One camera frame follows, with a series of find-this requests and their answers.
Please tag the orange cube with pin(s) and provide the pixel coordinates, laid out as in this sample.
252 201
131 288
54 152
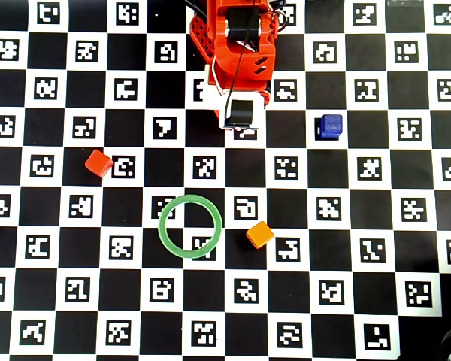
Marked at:
260 234

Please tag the blue cube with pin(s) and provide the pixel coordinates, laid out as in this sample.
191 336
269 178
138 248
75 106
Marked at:
330 126

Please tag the red cube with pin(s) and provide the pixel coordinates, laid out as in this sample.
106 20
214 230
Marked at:
97 162

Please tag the red robot base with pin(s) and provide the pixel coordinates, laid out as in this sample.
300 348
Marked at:
203 37

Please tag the red robot arm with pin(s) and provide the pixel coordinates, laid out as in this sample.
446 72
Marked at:
248 67

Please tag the black white marker checkerboard mat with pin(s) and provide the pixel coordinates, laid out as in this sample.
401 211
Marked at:
135 308

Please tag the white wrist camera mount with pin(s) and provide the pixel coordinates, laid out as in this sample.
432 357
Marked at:
214 103

